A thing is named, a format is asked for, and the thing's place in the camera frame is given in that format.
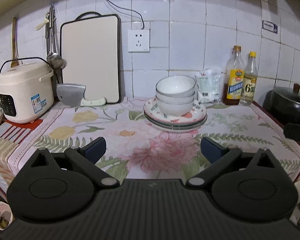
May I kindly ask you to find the cooking wine bottle yellow label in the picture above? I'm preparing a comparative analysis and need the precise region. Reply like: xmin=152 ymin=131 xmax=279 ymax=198
xmin=222 ymin=46 xmax=245 ymax=105

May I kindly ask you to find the pink rabbit carrot plate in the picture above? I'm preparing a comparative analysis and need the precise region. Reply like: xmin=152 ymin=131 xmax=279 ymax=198
xmin=143 ymin=98 xmax=207 ymax=124

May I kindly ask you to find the black wok with lid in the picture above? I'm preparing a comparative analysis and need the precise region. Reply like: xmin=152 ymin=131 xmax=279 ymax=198
xmin=262 ymin=83 xmax=300 ymax=125

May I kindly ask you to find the white rice cooker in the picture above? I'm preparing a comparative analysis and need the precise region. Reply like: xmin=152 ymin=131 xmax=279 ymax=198
xmin=0 ymin=57 xmax=55 ymax=124

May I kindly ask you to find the white salt bag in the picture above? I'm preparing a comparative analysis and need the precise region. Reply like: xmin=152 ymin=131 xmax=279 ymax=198
xmin=196 ymin=68 xmax=221 ymax=103

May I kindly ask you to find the hanging metal ladle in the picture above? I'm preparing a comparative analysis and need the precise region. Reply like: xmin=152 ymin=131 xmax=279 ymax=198
xmin=46 ymin=5 xmax=66 ymax=69

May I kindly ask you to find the white sun plate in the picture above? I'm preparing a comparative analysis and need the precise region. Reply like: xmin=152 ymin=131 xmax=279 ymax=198
xmin=147 ymin=116 xmax=207 ymax=133

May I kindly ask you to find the paper cup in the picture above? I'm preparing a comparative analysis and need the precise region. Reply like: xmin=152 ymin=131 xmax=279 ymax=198
xmin=0 ymin=202 xmax=14 ymax=231

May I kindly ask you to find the black power cable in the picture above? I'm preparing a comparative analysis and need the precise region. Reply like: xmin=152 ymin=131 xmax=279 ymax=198
xmin=97 ymin=0 xmax=145 ymax=30

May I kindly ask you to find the wooden spatula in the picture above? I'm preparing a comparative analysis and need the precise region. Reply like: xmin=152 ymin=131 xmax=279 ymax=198
xmin=11 ymin=17 xmax=20 ymax=68

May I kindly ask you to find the white ribbed bowl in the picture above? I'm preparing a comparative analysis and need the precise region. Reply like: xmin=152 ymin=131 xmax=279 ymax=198
xmin=156 ymin=99 xmax=194 ymax=116
xmin=156 ymin=92 xmax=195 ymax=105

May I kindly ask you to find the cream cutting board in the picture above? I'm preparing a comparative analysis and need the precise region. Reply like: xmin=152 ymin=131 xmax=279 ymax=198
xmin=59 ymin=14 xmax=121 ymax=103

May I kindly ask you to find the white peeler hanging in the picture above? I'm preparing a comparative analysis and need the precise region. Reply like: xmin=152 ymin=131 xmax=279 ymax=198
xmin=35 ymin=12 xmax=50 ymax=31

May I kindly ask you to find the floral table cloth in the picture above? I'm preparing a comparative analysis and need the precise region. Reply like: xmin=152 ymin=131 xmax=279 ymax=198
xmin=8 ymin=99 xmax=300 ymax=180

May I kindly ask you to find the cleaver with white handle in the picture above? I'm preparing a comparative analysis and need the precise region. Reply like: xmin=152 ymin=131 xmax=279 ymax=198
xmin=56 ymin=83 xmax=107 ymax=107

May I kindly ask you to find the blue wall sticker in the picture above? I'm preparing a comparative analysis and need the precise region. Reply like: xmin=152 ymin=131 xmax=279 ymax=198
xmin=262 ymin=20 xmax=278 ymax=34

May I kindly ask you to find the white vinegar bottle yellow cap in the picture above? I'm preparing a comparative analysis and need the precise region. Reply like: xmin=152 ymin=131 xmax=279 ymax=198
xmin=239 ymin=51 xmax=258 ymax=106

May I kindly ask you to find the white bowl black rim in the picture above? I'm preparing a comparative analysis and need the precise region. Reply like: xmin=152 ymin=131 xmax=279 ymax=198
xmin=155 ymin=75 xmax=196 ymax=98

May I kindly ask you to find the white wall socket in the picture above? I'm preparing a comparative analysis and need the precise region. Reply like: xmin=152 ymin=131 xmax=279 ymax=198
xmin=128 ymin=29 xmax=150 ymax=53

